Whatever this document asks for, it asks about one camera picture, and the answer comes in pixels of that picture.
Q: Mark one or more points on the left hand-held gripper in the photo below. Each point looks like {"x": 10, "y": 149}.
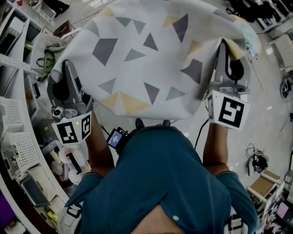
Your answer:
{"x": 68, "y": 132}

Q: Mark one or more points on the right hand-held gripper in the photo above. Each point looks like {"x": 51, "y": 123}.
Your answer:
{"x": 231, "y": 112}

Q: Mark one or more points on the white triangle-patterned cloth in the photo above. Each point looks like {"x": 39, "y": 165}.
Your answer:
{"x": 146, "y": 68}

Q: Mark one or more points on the person's right forearm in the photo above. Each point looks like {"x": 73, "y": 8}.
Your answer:
{"x": 215, "y": 148}

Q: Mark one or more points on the person's left forearm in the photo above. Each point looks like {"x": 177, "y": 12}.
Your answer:
{"x": 99, "y": 150}

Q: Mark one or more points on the green fabric bag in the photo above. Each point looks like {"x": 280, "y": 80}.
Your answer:
{"x": 49, "y": 61}

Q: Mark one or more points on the light blue cloth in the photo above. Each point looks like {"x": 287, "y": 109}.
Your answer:
{"x": 253, "y": 38}

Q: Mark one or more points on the white chair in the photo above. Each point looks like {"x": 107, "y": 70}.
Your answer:
{"x": 43, "y": 41}

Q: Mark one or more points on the clear plastic storage bin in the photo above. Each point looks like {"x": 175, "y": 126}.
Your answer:
{"x": 66, "y": 164}
{"x": 34, "y": 107}

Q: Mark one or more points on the brown bag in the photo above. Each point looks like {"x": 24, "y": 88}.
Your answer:
{"x": 62, "y": 28}

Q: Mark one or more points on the white shelf unit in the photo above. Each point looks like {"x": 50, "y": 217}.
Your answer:
{"x": 21, "y": 89}

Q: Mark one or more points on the small black screen device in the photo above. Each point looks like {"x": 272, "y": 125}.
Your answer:
{"x": 115, "y": 138}

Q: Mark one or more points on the white oven appliance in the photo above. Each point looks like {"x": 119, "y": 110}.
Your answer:
{"x": 9, "y": 36}

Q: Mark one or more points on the black shoe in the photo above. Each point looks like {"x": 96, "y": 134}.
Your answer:
{"x": 166, "y": 122}
{"x": 139, "y": 123}

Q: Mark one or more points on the gray tray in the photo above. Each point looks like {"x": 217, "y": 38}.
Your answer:
{"x": 34, "y": 192}

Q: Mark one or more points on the wooden box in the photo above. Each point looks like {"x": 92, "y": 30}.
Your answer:
{"x": 263, "y": 185}

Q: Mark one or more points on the person's teal shirt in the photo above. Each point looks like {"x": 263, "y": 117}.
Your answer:
{"x": 160, "y": 178}

